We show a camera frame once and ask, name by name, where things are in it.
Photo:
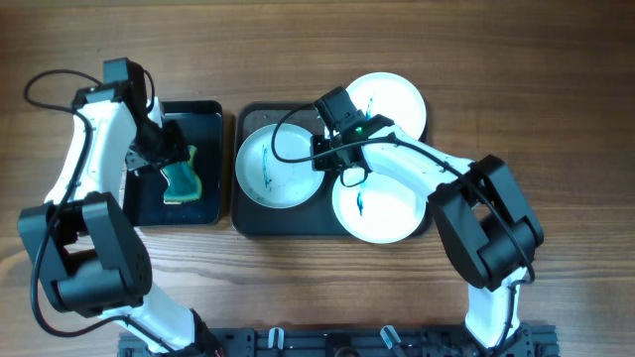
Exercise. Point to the dark grey serving tray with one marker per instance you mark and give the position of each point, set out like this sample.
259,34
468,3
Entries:
312,218

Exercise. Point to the green yellow sponge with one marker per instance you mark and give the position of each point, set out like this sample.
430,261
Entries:
184,185

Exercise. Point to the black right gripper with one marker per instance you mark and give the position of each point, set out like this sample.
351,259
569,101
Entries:
320,161

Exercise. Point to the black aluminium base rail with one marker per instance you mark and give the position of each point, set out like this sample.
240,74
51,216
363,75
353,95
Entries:
445,340

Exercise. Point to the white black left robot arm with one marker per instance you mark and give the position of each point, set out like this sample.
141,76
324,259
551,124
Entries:
90,267

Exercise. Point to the white plate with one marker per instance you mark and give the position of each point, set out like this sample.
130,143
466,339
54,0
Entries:
393,97
269,182
375,208

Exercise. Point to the black water tub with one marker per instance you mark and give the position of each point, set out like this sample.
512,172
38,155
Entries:
143,198

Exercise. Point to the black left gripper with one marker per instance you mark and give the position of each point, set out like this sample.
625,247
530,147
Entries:
177,150

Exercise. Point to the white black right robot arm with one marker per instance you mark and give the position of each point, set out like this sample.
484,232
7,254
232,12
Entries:
489,232

